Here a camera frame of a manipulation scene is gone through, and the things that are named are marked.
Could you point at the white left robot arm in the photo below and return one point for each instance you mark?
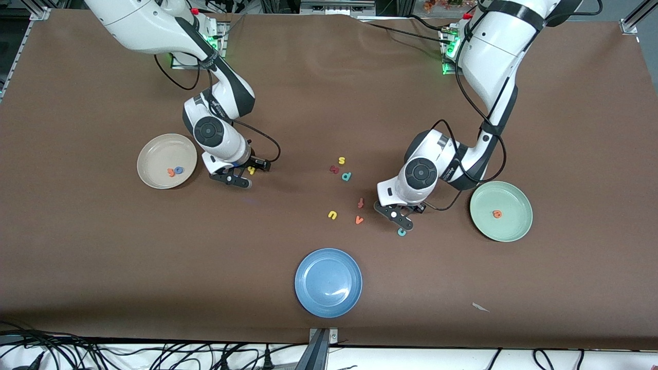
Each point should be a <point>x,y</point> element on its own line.
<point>493,46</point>

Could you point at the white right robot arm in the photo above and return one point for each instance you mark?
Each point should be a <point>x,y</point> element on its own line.
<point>139,25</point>

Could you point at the brown table cover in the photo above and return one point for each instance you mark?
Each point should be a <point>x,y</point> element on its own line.
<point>308,103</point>

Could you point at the beige plate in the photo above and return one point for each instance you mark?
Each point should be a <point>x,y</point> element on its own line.
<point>159,154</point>

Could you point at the green plate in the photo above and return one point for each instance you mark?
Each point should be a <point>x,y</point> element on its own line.
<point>509,226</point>

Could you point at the blue plate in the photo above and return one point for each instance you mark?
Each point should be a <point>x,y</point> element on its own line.
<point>329,282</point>

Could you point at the white paper scrap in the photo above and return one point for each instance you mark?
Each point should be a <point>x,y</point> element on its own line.
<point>480,307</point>

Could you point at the orange flower decoration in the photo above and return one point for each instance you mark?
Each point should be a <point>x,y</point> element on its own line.
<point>442,4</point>

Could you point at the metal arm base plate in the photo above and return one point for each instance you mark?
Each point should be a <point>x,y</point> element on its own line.
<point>224,31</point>
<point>448,69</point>

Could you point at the grey metal bracket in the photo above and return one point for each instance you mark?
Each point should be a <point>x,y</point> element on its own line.
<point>323,341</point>

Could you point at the grey metal frame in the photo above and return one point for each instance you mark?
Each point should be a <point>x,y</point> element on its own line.
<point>334,6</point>

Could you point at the aluminium frame profile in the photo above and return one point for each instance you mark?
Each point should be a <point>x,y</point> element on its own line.
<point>40,13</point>
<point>629,24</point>

